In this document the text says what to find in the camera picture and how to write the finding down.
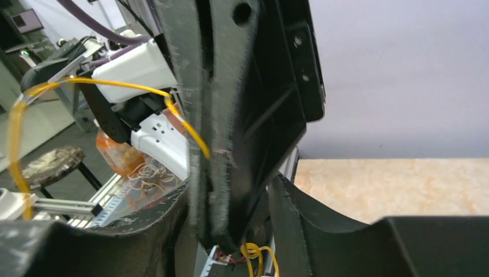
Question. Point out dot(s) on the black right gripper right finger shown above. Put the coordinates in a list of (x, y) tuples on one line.
[(312, 239)]

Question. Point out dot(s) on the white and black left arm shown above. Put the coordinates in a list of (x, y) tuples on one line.
[(121, 111)]

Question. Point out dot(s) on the round wooden stool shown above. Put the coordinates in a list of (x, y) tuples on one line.
[(55, 165)]

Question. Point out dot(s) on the orange transparent container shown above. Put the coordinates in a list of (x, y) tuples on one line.
[(122, 158)]

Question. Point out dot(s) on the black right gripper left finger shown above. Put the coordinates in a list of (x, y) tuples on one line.
[(143, 243)]

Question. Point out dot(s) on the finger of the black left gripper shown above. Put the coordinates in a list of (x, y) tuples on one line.
[(216, 49), (284, 91)]

